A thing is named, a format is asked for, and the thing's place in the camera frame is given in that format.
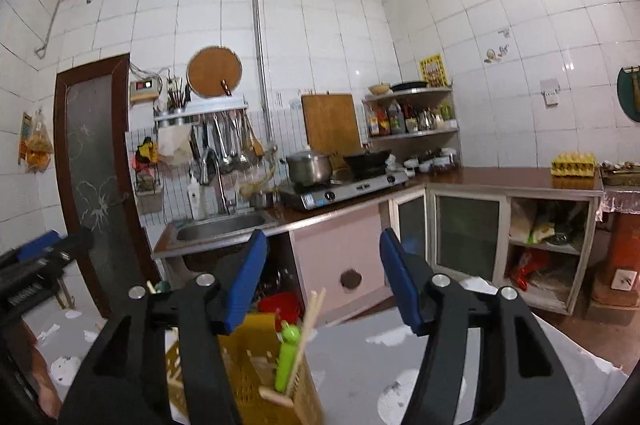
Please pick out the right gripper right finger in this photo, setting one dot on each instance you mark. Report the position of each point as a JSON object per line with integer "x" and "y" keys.
{"x": 488, "y": 342}

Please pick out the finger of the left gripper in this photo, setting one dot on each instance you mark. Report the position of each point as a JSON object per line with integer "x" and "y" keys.
{"x": 70, "y": 248}
{"x": 37, "y": 246}

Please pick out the wooden chopstick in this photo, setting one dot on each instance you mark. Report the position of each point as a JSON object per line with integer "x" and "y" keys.
{"x": 150, "y": 287}
{"x": 312, "y": 313}
{"x": 273, "y": 396}

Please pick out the green handled fork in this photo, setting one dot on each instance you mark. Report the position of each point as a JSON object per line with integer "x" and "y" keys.
{"x": 290, "y": 339}

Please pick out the kitchen counter cabinet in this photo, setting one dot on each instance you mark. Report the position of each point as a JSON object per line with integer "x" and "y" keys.
{"x": 473, "y": 222}

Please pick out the person's left hand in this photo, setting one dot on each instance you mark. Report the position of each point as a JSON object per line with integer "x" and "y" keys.
{"x": 32, "y": 362}

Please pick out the hanging yellow bag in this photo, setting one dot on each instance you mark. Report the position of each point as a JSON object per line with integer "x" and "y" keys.
{"x": 35, "y": 148}

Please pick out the brown framed glass door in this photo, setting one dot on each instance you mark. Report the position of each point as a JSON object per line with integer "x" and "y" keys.
{"x": 90, "y": 120}

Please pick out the yellow slotted utensil holder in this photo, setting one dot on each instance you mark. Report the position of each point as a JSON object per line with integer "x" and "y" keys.
{"x": 250, "y": 356}

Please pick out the orange gas cylinder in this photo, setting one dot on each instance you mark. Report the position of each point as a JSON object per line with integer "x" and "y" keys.
{"x": 618, "y": 275}

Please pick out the steel sink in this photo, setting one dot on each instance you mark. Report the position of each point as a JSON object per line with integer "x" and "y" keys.
{"x": 222, "y": 227}

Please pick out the white dish soap bottle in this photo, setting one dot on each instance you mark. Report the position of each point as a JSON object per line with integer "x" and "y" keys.
{"x": 197, "y": 199}

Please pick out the grey polar bear tablecloth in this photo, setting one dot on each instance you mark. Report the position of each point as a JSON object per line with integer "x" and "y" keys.
{"x": 364, "y": 370}

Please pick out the red plastic basin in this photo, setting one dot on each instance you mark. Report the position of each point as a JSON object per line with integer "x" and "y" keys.
{"x": 283, "y": 305}

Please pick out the steel utensil rack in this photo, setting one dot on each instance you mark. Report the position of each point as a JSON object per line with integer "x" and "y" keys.
{"x": 222, "y": 141}

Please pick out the yellow egg tray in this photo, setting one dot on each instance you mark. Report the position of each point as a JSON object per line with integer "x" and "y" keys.
{"x": 574, "y": 164}

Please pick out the round wooden board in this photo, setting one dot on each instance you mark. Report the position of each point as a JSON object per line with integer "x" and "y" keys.
{"x": 214, "y": 71}

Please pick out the gas stove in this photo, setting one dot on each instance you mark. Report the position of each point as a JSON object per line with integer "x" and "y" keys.
{"x": 312, "y": 198}

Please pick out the black wok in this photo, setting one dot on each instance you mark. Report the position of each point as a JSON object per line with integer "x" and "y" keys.
{"x": 367, "y": 163}

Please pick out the steel cooking pot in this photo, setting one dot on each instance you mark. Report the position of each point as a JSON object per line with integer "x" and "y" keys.
{"x": 308, "y": 167}

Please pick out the rectangular wooden cutting board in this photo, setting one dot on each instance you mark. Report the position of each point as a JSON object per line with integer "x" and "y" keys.
{"x": 331, "y": 124}

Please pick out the wall control box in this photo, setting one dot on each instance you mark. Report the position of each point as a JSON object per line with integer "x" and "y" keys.
{"x": 144, "y": 90}

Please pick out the corner wall shelf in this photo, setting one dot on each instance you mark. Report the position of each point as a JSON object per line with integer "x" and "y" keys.
{"x": 417, "y": 112}

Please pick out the green round wall board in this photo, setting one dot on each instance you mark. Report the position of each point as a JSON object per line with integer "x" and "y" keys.
{"x": 628, "y": 92}

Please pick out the yellow wall poster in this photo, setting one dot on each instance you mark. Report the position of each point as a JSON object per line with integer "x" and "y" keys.
{"x": 433, "y": 71}

